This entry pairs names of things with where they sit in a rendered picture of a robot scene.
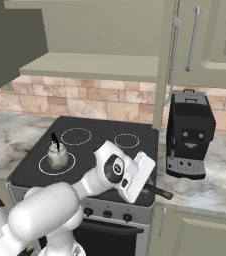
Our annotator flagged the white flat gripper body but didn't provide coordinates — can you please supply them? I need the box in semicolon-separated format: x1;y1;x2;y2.
119;151;157;205

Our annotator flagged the black pan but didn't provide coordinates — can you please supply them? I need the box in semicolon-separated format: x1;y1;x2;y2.
144;182;175;201

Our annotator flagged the black stove knob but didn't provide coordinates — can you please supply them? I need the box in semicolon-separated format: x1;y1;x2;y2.
102;209;114;219
122;213;134;224
83;206;94;217

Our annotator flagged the black and silver stove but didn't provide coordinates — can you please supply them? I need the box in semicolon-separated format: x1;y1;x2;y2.
6;115;160;256

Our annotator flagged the olive base cabinet door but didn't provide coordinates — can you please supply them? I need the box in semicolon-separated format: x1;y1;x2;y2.
149;203;226;256

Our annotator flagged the open olive cabinet door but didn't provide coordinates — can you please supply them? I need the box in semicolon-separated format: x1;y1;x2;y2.
151;0;181;131

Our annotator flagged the black coffee machine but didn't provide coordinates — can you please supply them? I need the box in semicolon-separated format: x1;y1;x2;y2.
165;88;217;181

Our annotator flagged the black oven door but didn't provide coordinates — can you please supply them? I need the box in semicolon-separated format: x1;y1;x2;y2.
38;218;152;256

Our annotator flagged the silver base cabinet door handle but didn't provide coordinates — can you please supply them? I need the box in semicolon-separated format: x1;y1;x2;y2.
158;206;168;238

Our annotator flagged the black oven door handle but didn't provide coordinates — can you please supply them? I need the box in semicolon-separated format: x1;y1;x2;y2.
80;220;145;236

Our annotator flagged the open olive wall cabinet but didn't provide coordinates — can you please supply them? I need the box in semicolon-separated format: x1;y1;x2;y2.
3;0;168;84

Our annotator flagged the olive wall cabinet door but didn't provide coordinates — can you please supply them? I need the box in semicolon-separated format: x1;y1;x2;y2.
172;0;226;90

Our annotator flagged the silver handle of open door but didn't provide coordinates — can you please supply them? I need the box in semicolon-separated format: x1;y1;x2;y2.
163;17;182;107

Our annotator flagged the silver wall cabinet door handle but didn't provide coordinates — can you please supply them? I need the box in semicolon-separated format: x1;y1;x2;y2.
184;5;204;73

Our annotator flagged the grey wall outlet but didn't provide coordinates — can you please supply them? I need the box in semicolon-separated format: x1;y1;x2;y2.
2;82;15;93

